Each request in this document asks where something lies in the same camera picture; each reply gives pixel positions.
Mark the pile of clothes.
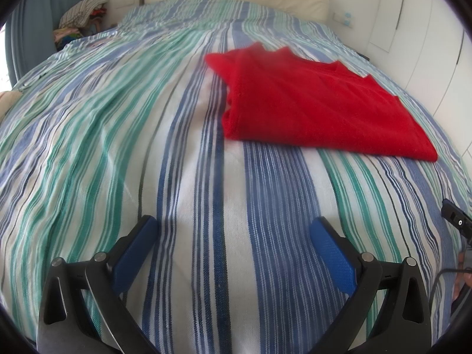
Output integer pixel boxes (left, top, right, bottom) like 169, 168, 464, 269
53, 0, 111, 50

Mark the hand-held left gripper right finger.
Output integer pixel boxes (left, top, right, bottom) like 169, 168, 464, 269
309, 217, 433, 354

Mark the striped bed sheet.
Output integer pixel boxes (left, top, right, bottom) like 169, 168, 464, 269
0, 0, 469, 354

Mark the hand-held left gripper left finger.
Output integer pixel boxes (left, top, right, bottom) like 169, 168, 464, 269
38, 215, 160, 354

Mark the white wardrobe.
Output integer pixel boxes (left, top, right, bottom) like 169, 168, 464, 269
365, 0, 472, 148

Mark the blue curtain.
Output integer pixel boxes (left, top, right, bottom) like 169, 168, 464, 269
7, 0, 93, 85

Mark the grey cable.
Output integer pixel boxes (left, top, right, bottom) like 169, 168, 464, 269
428, 265, 472, 303

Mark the red knit sweater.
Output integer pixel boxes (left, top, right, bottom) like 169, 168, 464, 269
204, 42, 439, 162

